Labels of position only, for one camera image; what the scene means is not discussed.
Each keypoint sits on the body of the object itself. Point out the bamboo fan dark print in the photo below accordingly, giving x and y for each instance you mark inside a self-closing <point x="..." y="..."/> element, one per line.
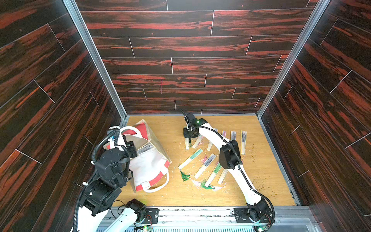
<point x="205" y="165"/>

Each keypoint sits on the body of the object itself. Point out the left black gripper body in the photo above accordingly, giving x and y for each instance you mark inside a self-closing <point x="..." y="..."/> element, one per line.
<point x="130" y="152"/>

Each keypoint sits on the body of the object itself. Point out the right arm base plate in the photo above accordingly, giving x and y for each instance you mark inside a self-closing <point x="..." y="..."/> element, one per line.
<point x="247" y="215"/>

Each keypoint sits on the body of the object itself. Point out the green folding fan green tassel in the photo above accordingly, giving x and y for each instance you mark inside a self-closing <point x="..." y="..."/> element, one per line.
<point x="207" y="184"/>

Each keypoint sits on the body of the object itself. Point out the folding fan purple print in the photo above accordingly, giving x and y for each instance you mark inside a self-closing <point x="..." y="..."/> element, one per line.
<point x="233" y="135"/>

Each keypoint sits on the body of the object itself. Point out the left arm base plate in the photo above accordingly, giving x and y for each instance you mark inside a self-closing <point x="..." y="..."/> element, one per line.
<point x="144" y="216"/>

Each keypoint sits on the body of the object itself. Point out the plain bamboo folding fan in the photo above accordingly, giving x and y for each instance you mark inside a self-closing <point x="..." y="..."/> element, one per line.
<point x="187" y="143"/>

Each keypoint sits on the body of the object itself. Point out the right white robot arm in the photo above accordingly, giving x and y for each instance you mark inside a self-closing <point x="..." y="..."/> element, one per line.
<point x="259" y="206"/>

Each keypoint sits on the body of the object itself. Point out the folding fan dark blue print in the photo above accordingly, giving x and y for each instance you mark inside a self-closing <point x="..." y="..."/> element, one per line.
<point x="243" y="141"/>

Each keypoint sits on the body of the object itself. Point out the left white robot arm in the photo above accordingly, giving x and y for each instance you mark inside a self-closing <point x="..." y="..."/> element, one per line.
<point x="111" y="159"/>

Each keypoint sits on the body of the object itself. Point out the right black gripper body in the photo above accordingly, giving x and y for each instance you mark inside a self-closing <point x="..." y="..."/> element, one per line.
<point x="190" y="134"/>

